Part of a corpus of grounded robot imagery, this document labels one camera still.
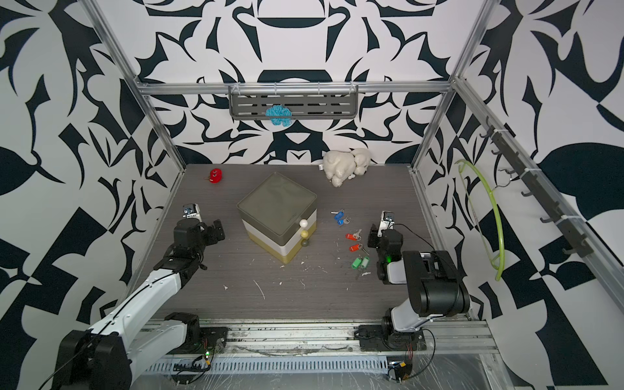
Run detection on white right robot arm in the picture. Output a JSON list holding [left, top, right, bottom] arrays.
[[354, 225, 471, 352]]

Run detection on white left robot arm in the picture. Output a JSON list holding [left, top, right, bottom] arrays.
[[48, 214, 225, 389]]

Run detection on keys with green tag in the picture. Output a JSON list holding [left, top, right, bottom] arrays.
[[351, 258, 362, 270]]

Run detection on white cable duct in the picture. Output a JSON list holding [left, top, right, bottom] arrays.
[[145, 356, 389, 375]]

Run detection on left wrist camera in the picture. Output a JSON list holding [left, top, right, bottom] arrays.
[[183, 203, 202, 222]]

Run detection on teal crumpled cloth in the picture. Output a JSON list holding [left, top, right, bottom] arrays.
[[265, 105, 293, 127]]

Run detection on three-drawer storage box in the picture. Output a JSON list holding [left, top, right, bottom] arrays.
[[237, 172, 317, 264]]

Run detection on red plush toy keychain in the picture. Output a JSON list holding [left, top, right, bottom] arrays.
[[205, 168, 223, 184]]

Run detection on keys with red tag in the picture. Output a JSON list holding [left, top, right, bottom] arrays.
[[345, 229, 362, 253]]

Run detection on grey wall hook rail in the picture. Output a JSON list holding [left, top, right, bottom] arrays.
[[484, 116, 596, 258]]

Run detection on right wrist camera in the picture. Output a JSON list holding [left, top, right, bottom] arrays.
[[377, 211, 395, 237]]

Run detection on green clothes hanger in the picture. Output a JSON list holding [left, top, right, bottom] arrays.
[[455, 159, 506, 282]]

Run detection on grey wall shelf rack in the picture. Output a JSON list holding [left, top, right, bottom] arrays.
[[227, 82, 359, 120]]

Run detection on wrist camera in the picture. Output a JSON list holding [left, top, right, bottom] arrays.
[[377, 211, 395, 237], [183, 203, 202, 222]]

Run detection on white plush toy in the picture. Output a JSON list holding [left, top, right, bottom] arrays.
[[318, 148, 371, 188]]

